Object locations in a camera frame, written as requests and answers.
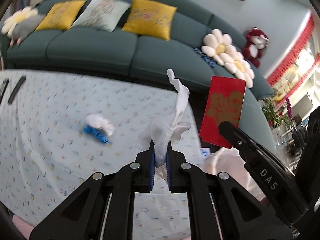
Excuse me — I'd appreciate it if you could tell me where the white twisted tissue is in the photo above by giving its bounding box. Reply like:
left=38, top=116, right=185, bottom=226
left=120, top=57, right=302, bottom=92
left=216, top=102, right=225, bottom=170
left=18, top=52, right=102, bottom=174
left=136, top=69, right=191, bottom=181

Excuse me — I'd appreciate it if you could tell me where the red gift box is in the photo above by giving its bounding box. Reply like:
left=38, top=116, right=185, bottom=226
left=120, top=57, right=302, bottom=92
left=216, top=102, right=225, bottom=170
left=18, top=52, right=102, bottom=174
left=200, top=76, right=246, bottom=148

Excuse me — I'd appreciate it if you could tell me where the blue wrapper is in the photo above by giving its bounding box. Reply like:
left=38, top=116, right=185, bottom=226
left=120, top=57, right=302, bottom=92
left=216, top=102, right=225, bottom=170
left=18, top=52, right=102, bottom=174
left=83, top=125, right=110, bottom=144

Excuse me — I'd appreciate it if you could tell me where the pink fluffy rug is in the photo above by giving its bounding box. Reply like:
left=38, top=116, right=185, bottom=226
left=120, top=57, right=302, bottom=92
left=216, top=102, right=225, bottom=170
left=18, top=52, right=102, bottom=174
left=12, top=215, right=35, bottom=240

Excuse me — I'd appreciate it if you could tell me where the potted green plant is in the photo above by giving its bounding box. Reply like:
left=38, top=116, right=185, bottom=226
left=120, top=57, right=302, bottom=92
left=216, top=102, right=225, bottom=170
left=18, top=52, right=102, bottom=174
left=262, top=98, right=293, bottom=129

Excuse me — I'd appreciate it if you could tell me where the floral light blue tablecloth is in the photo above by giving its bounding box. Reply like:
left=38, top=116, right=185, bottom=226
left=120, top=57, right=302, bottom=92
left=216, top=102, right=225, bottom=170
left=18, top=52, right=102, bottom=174
left=1, top=70, right=177, bottom=235

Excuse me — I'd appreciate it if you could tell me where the white daisy pillow lower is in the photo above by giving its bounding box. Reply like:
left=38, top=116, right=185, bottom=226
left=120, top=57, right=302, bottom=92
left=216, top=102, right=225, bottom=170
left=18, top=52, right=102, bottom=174
left=223, top=46, right=255, bottom=88

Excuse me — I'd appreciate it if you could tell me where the white daisy pillow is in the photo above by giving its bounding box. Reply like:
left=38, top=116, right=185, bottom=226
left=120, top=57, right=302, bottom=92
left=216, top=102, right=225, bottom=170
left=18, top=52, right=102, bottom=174
left=223, top=46, right=255, bottom=88
left=1, top=6, right=39, bottom=38
left=201, top=29, right=233, bottom=66

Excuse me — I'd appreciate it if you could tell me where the blue knitted cloth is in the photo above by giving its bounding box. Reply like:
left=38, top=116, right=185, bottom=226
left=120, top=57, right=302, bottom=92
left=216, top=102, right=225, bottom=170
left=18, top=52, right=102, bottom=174
left=194, top=48, right=217, bottom=68

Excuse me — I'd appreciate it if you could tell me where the black remote control left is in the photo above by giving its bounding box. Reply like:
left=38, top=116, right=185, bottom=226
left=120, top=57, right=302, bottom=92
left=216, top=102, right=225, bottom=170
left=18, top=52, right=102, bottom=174
left=0, top=79, right=9, bottom=104

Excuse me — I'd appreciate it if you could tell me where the black remote control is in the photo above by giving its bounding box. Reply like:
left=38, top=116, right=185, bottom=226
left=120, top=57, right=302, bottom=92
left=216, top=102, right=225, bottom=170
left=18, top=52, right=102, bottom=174
left=8, top=75, right=27, bottom=105
left=0, top=79, right=9, bottom=104

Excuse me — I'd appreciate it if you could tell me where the black remote control right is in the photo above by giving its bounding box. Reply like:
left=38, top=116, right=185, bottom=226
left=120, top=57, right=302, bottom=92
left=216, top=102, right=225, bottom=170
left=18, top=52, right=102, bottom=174
left=8, top=75, right=27, bottom=105

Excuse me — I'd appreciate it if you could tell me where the red white teddy bear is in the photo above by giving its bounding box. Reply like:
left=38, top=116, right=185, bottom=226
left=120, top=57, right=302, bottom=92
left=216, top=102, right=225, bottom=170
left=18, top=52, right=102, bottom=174
left=242, top=27, right=270, bottom=68

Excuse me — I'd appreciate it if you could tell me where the dark green sectional sofa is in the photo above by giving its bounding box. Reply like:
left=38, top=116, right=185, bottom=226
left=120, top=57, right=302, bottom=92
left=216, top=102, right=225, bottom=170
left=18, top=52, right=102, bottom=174
left=0, top=0, right=277, bottom=145

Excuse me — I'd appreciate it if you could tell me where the white daisy pillow upper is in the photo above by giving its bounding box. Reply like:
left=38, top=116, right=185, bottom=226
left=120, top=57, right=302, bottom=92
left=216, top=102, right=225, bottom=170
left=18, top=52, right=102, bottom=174
left=201, top=29, right=233, bottom=66

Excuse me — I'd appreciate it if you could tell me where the light blue embroidered cushion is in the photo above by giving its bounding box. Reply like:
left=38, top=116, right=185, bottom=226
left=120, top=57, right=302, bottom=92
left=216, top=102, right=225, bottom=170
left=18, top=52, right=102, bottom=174
left=72, top=0, right=131, bottom=32

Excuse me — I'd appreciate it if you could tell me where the yellow embroidered cushion left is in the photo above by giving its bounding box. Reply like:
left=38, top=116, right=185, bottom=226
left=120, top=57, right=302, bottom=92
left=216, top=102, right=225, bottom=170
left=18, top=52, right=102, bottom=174
left=35, top=0, right=87, bottom=31

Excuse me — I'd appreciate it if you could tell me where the yellow embroidered cushion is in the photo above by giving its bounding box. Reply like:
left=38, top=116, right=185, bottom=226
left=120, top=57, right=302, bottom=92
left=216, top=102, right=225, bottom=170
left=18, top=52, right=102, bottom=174
left=35, top=0, right=87, bottom=31
left=121, top=0, right=177, bottom=41

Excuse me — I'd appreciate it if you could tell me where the yellow embroidered cushion right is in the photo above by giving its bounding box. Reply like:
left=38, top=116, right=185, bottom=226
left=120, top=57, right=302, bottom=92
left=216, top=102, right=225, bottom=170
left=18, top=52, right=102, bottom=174
left=121, top=0, right=177, bottom=41

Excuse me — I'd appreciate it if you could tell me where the grey plush mouse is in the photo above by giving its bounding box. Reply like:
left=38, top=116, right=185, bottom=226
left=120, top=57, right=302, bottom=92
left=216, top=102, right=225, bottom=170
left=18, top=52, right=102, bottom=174
left=10, top=14, right=45, bottom=47

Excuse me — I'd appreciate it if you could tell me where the white daisy pillow left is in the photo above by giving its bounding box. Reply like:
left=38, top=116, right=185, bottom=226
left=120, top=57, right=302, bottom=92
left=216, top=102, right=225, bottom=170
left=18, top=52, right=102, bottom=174
left=1, top=6, right=39, bottom=38

